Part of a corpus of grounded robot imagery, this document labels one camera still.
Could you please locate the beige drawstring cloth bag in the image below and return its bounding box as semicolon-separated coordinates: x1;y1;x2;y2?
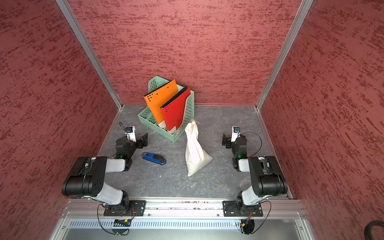
185;120;213;177

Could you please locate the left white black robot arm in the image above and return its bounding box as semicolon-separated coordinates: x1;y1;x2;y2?
62;134;148;218

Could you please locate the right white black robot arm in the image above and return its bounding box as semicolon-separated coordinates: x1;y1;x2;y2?
222;134;288;217

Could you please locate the blue black stapler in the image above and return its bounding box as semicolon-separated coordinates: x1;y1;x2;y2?
142;153;167;165

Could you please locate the green plastic file rack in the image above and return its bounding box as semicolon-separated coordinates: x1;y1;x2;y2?
138;76;195;142

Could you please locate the red folder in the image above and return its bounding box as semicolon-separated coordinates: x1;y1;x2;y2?
161;87;191;134

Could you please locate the orange folder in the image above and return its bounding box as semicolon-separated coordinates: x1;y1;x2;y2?
144;76;179;129

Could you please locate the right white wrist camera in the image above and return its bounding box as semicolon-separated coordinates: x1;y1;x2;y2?
231;127;241;142

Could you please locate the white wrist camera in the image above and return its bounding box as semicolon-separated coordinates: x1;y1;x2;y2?
125;126;137;142
231;127;241;142

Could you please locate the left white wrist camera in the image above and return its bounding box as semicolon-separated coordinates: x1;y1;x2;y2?
125;126;137;142

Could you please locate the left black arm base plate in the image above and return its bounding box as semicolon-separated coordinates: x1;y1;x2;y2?
104;200;147;217

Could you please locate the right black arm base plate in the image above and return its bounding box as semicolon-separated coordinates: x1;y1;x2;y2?
222;201;263;217

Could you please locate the black cable bundle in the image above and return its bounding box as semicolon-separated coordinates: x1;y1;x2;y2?
363;220;384;240

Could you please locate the left aluminium corner post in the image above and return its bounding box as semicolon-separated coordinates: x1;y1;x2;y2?
56;0;124;111

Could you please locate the aluminium corner post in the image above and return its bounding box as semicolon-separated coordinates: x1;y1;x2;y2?
256;0;314;111
56;0;124;111

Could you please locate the right aluminium corner post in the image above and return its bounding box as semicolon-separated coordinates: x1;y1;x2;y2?
256;0;314;111

